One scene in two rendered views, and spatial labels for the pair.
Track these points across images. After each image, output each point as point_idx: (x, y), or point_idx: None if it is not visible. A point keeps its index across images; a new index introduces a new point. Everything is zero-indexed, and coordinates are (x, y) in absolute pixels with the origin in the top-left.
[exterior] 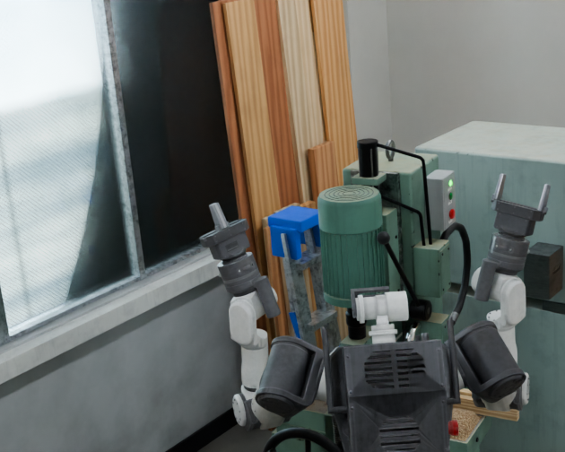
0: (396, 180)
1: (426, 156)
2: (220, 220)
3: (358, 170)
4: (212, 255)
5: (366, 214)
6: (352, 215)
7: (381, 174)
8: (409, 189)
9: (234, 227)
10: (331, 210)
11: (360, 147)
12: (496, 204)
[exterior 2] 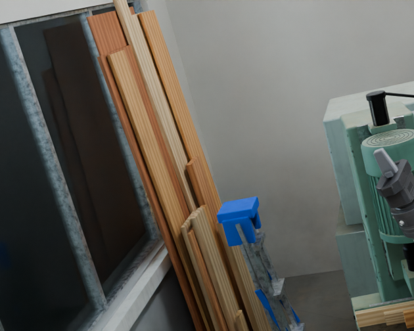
0: (403, 122)
1: (395, 103)
2: (391, 164)
3: (364, 125)
4: (393, 203)
5: None
6: (412, 152)
7: (390, 119)
8: None
9: (405, 167)
10: (392, 153)
11: (374, 99)
12: None
